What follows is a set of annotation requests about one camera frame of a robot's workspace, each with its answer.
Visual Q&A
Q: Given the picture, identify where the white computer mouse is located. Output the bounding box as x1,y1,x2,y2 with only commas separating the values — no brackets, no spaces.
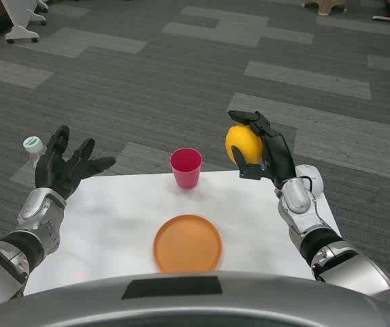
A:
294,163,325,198

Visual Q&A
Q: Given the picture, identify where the yellow lemon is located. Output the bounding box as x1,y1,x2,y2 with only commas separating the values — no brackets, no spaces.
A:
225,124,265,166

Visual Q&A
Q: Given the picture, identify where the pink plastic cup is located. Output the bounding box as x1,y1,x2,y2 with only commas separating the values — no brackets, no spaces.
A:
169,147,204,189

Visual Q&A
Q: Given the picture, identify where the orange round plate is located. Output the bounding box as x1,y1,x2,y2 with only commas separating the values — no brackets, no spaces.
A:
152,214,223,274

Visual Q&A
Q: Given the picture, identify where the white wheeled stand base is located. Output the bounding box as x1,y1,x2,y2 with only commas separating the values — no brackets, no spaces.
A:
0,0,48,44

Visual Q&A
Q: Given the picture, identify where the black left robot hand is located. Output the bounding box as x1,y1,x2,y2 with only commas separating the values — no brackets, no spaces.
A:
34,124,116,201

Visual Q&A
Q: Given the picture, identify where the white bottle with green cap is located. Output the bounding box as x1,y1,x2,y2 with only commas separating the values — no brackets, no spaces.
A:
22,136,46,168

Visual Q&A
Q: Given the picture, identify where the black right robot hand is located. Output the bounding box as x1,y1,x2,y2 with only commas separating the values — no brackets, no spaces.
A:
227,110,297,190

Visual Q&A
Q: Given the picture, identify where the wooden stool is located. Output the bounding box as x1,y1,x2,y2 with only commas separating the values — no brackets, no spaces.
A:
302,0,348,14

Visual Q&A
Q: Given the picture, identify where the silver robot chest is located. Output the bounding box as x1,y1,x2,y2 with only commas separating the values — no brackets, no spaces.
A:
0,269,390,327

